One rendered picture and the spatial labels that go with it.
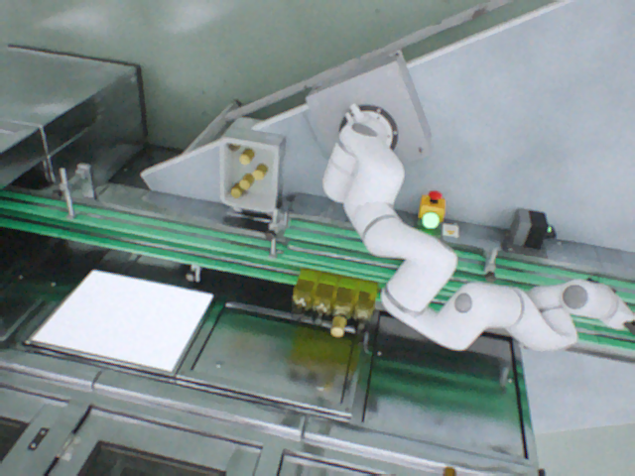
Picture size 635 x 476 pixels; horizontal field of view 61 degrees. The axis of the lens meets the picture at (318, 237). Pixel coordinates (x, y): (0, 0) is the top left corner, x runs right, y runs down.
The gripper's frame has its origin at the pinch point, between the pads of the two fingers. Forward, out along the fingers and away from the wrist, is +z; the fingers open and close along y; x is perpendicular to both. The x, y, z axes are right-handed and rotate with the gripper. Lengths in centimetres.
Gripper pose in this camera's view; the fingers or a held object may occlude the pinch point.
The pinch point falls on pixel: (622, 308)
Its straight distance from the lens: 149.0
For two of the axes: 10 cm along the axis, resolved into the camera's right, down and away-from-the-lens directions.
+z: 7.3, 1.8, 6.6
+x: 5.8, -6.8, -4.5
